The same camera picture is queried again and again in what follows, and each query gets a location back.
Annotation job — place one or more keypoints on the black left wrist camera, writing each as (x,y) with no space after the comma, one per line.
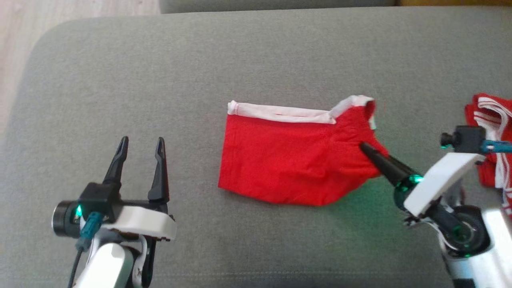
(100,200)

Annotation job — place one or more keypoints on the red shorts white waistband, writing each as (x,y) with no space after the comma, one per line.
(288,160)

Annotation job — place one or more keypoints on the red shirt white sleeves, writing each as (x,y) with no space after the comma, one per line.
(490,172)

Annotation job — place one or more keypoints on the yellow sofa cushion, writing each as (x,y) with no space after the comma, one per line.
(456,2)

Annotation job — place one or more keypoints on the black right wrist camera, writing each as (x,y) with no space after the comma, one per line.
(468,138)

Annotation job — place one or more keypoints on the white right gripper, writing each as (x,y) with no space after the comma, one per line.
(440,180)

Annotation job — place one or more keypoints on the large grey sofa seat cushion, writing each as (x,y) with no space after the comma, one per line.
(240,60)

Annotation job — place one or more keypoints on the grey sofa back cushion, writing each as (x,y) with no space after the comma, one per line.
(280,4)

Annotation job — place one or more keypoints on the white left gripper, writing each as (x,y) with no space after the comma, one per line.
(144,224)

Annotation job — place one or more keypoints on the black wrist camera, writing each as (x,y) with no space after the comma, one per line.
(100,200)
(468,138)

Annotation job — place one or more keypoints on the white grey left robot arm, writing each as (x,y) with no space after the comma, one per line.
(106,266)

